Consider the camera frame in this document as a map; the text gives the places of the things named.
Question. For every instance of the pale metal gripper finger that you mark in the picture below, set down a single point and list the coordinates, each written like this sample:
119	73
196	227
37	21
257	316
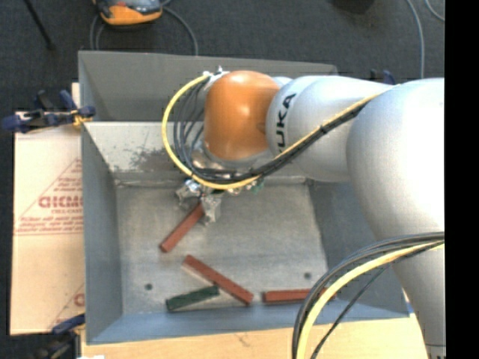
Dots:
210	208
186	193

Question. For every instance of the red-brown flat block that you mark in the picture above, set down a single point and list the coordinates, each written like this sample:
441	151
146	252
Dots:
181	229
284	296
221	280

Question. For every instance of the grey metal bin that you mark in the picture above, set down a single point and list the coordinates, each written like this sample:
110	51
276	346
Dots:
262	238

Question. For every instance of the dark green flat block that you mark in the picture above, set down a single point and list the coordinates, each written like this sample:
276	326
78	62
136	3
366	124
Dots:
192	298

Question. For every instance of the brown cardboard board, red print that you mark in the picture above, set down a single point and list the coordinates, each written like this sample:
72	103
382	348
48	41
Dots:
45	260

